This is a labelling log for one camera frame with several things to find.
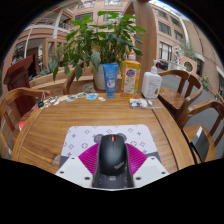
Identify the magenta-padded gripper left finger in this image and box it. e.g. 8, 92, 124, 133
54, 143, 101, 188

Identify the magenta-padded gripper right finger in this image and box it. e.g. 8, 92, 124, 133
125, 143, 170, 188

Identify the black computer mouse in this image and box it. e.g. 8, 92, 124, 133
97, 133, 129, 177

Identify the grey white cartoon mouse pad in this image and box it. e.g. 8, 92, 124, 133
58, 124, 162, 189

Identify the black flat box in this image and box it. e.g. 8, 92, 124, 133
189, 126, 210, 163

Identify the small clear plastic bag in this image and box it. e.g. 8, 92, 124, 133
129, 98, 154, 109

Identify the red paper shopping bag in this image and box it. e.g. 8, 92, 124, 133
18, 119, 28, 132

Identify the white pump bottle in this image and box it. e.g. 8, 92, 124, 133
141, 59, 163, 100

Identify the long wooden planter bench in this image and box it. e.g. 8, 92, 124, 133
29, 68, 94, 96

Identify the yellow dish soap bottle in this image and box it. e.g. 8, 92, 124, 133
120, 51, 142, 99

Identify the blue squeeze tube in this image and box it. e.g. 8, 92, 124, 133
102, 63, 120, 99

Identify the spiky agave plant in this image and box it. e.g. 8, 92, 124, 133
38, 59, 59, 77

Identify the white stone statue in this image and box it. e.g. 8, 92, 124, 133
173, 44, 186, 64

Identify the leafy plant in white pot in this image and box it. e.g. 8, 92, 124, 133
52, 10, 148, 91

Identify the dark red wooden pedestal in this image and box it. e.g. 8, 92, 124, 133
3, 54, 37, 116

